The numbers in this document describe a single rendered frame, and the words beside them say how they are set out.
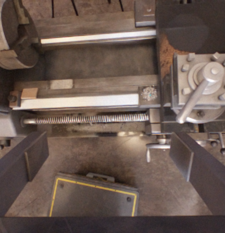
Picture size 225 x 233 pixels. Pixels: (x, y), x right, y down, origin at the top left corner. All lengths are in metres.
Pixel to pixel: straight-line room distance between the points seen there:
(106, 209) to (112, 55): 1.13
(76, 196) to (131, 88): 0.98
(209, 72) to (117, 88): 0.46
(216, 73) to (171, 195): 1.40
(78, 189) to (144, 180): 0.64
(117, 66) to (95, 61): 0.14
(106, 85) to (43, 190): 1.38
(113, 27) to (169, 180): 1.38
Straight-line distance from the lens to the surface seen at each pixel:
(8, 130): 1.09
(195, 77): 0.58
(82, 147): 1.72
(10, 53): 0.70
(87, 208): 1.48
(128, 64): 1.03
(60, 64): 1.11
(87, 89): 0.89
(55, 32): 1.09
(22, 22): 0.79
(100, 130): 1.27
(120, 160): 1.68
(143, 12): 1.01
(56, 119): 1.02
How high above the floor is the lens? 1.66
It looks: 81 degrees down
